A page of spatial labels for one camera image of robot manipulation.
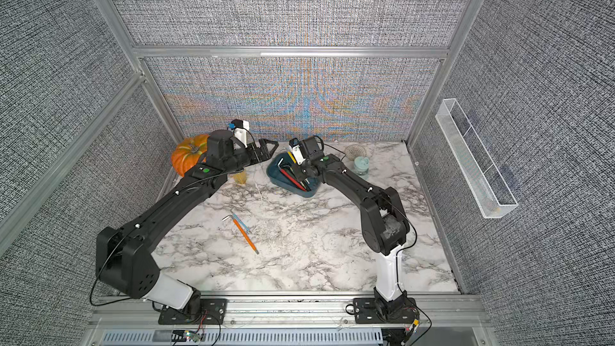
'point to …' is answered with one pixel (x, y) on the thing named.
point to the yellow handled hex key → (292, 157)
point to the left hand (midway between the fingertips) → (275, 143)
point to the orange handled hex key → (243, 233)
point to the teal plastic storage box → (280, 179)
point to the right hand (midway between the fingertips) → (299, 159)
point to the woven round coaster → (354, 150)
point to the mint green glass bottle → (361, 165)
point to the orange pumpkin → (186, 153)
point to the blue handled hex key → (240, 221)
